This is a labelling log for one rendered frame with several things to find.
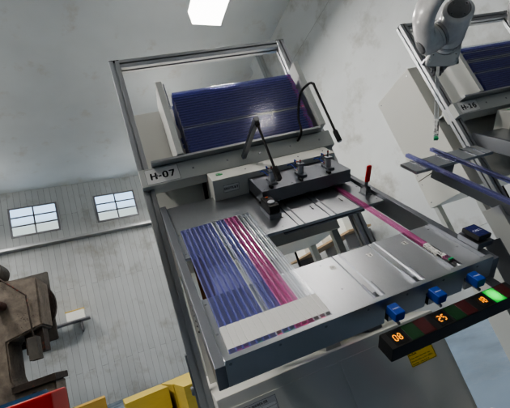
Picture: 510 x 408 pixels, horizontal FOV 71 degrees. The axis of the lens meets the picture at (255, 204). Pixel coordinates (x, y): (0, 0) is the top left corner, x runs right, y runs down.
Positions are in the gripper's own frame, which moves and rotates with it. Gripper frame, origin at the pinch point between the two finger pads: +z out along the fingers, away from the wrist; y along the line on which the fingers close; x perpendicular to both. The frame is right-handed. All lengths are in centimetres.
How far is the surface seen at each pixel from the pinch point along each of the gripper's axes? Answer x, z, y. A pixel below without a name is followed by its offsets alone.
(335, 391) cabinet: 109, -25, 24
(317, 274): 79, -43, 30
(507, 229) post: 59, -13, -19
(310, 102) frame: 10.4, 4.1, 46.2
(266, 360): 96, -62, 36
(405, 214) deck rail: 58, -17, 9
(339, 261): 75, -39, 26
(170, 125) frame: 33, -24, 91
